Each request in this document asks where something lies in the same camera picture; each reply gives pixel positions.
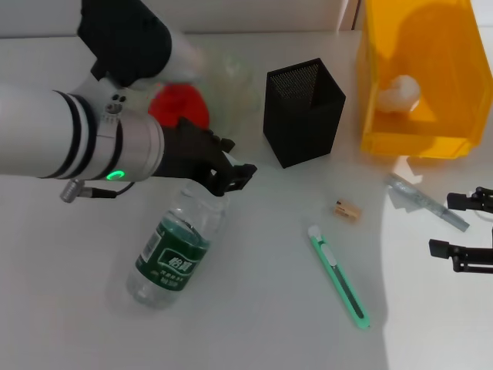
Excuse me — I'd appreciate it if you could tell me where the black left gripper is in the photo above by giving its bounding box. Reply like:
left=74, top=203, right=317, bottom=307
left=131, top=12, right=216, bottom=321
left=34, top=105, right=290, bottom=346
left=153, top=117, right=258, bottom=198

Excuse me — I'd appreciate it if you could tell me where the grey metal ruler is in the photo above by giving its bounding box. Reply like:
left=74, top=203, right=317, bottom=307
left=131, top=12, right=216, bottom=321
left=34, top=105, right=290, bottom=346
left=387, top=173, right=471, bottom=234

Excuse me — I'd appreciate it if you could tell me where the red-orange orange fruit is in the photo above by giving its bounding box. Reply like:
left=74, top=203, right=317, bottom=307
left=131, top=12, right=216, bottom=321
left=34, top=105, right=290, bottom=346
left=148, top=82, right=212, bottom=130

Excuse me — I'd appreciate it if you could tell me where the small tan eraser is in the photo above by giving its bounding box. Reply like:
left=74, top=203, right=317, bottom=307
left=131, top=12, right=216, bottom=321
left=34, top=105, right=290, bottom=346
left=330, top=197, right=363, bottom=221

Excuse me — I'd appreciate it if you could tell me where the green utility knife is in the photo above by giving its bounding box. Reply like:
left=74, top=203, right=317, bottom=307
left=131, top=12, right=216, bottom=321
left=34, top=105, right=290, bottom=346
left=307, top=225, right=371, bottom=331

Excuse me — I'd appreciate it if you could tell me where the clear water bottle green label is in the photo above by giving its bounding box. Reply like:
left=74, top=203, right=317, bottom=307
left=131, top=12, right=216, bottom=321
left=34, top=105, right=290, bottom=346
left=126, top=152, right=236, bottom=309

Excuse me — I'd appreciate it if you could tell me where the clear plastic ball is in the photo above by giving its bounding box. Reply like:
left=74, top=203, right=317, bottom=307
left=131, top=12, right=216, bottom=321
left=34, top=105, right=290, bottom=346
left=377, top=74, right=421, bottom=114

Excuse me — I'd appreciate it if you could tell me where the clear green glass fruit plate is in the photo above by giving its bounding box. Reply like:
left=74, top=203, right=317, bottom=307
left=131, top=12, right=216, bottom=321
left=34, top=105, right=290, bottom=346
left=148, top=45, right=263, bottom=147

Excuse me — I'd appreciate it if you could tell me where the black mesh pen holder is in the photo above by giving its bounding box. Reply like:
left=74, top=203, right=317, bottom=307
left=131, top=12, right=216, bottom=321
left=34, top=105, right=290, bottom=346
left=263, top=57, right=347, bottom=170

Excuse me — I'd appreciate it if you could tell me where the yellow plastic bin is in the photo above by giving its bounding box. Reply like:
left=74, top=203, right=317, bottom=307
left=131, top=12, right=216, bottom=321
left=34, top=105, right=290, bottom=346
left=356, top=0, right=493, bottom=160

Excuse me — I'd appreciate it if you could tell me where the black wrist cable silver plug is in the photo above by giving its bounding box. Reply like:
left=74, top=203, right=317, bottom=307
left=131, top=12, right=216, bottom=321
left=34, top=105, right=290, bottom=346
left=59, top=178, right=136, bottom=203

